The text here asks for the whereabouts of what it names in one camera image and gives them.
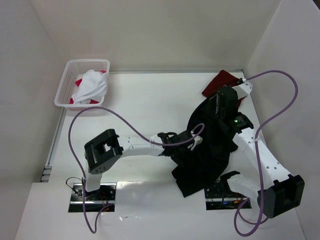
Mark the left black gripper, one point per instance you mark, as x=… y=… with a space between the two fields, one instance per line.
x=186 y=136

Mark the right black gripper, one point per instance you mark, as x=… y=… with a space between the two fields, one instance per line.
x=222 y=97

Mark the black t shirt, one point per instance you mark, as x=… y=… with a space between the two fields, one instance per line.
x=199 y=168

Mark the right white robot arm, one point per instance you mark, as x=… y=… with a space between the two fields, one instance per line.
x=277 y=190

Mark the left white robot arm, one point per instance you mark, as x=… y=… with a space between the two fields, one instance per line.
x=102 y=152

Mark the folded dark red t shirt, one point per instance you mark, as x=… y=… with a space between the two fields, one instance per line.
x=223 y=78

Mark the white t shirt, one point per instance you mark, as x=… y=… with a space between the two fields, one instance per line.
x=92 y=86

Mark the white plastic basket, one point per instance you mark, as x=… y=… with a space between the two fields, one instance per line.
x=74 y=71

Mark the pink red t shirt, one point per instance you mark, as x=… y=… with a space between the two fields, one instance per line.
x=78 y=82

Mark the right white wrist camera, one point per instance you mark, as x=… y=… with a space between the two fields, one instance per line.
x=243 y=88

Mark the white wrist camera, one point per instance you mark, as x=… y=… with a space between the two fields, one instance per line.
x=197 y=139
x=243 y=88

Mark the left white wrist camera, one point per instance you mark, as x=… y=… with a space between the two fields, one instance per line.
x=197 y=139

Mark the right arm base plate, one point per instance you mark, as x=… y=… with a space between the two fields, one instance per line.
x=218 y=197

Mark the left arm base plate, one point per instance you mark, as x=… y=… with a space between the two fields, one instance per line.
x=94 y=201

